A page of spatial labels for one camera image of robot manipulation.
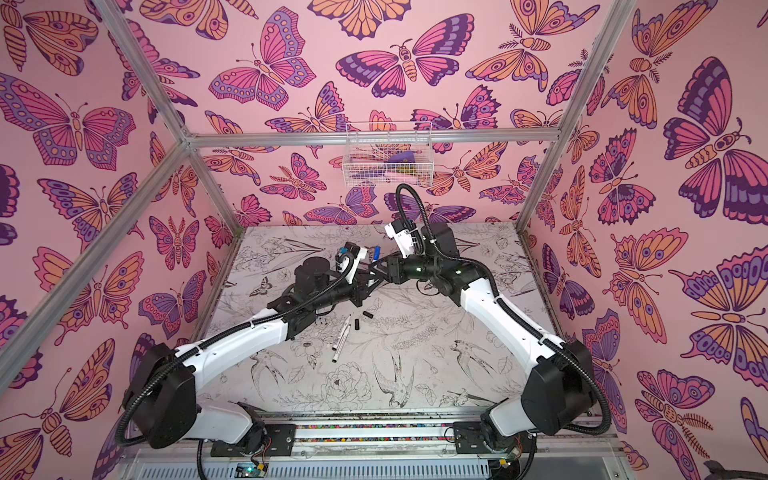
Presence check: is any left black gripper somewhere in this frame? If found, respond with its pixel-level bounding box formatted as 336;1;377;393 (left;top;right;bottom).
306;270;381;316

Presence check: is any white marker pen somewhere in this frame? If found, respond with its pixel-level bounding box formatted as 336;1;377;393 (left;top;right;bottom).
332;333;349;363
337;315;353;347

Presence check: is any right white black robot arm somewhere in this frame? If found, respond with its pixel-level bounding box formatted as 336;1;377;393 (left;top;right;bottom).
378;219;612;450

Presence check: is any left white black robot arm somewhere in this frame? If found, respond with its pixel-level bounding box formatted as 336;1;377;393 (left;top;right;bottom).
114;254;389;453

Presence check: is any small green circuit board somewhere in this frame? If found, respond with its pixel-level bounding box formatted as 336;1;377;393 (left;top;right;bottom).
234;462;268;479

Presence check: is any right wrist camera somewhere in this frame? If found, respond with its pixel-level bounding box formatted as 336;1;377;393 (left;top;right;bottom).
385;219;416;258

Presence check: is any white wire basket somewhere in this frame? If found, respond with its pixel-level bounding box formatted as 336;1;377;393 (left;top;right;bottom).
340;120;435;187

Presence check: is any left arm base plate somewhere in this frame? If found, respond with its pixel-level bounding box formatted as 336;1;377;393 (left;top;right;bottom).
210;424;297;458

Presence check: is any aluminium rail base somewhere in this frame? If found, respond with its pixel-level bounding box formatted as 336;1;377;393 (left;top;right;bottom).
111;412;636;479

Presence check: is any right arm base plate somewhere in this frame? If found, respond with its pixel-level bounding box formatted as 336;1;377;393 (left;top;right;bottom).
450;421;533;455

